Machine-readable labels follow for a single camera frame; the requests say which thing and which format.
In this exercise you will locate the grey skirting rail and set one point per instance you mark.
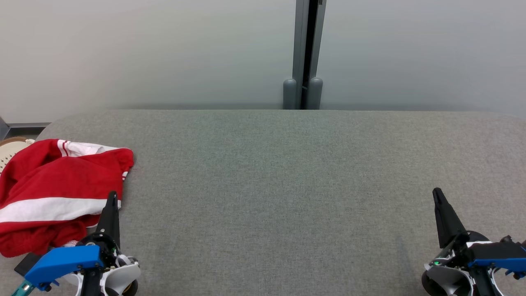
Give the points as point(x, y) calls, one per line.
point(24, 125)

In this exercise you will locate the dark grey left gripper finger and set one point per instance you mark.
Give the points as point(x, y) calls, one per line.
point(110, 222)

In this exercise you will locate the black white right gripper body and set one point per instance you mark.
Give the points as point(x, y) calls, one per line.
point(448, 279)

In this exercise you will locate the red garment with white band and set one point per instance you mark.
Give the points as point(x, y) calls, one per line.
point(41, 238)

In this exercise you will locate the red number 23 basketball jersey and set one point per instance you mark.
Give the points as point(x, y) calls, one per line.
point(82, 172)

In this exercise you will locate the white laundry basket wooden rim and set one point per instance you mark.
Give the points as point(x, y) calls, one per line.
point(10, 154)

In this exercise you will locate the grey partition post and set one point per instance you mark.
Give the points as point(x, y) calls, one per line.
point(298, 49)

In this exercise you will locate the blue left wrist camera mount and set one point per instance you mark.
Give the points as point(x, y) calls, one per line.
point(61, 261)

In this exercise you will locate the black blue right wrist camera mount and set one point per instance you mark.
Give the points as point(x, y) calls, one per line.
point(497, 250)

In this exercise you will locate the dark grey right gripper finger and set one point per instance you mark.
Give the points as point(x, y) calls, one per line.
point(448, 222)

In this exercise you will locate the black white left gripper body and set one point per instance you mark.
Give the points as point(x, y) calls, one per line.
point(119, 279)

